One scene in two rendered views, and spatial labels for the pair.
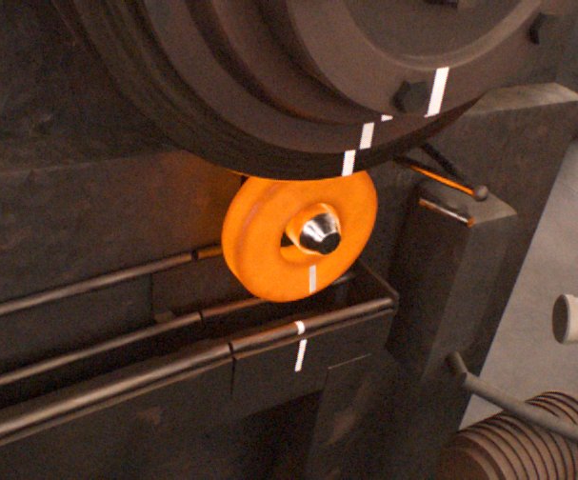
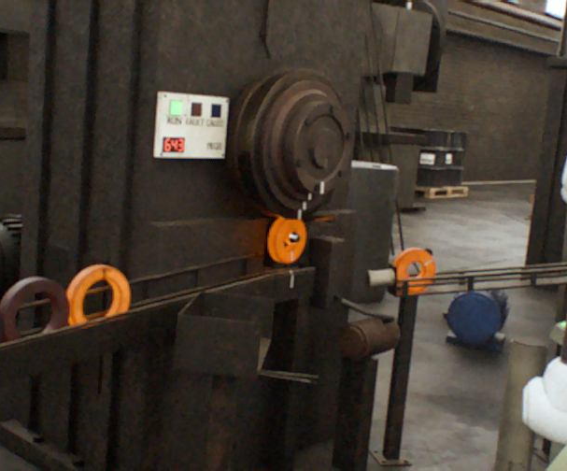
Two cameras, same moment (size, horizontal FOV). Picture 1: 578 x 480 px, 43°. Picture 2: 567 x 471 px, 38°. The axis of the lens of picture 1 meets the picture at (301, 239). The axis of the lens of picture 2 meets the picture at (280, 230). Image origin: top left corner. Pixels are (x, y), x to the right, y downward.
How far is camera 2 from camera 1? 2.05 m
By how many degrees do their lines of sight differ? 26
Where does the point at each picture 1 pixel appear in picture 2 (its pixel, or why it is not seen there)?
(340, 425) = (304, 318)
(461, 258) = (332, 254)
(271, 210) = (282, 229)
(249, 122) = (281, 199)
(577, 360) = not seen: hidden behind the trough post
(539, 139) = (347, 226)
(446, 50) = (321, 178)
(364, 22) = (306, 172)
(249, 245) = (277, 240)
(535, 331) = not seen: hidden behind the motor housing
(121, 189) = (240, 229)
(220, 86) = (276, 190)
